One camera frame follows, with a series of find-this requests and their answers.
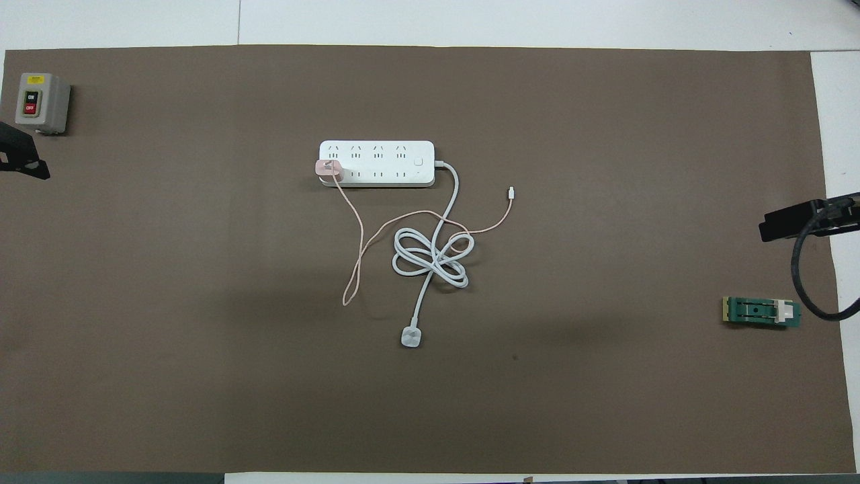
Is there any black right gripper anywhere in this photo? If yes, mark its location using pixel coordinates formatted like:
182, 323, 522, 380
759, 192, 860, 244

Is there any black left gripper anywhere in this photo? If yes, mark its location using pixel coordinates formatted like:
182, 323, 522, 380
0, 121, 51, 180

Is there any pink charging cable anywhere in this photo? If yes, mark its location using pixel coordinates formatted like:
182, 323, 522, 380
333, 178, 518, 307

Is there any white power strip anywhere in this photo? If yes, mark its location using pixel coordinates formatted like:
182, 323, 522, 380
318, 140, 436, 188

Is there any brown table mat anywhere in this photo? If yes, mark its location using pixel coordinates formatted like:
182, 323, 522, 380
0, 44, 857, 475

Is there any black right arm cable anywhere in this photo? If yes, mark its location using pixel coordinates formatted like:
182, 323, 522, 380
793, 195, 860, 321

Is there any grey on-off switch box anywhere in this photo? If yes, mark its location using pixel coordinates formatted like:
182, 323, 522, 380
15, 72, 71, 136

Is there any green knife switch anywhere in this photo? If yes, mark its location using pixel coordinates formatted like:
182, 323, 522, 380
722, 296, 802, 330

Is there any white power cord with plug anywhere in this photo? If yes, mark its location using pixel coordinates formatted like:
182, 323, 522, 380
392, 160, 476, 348

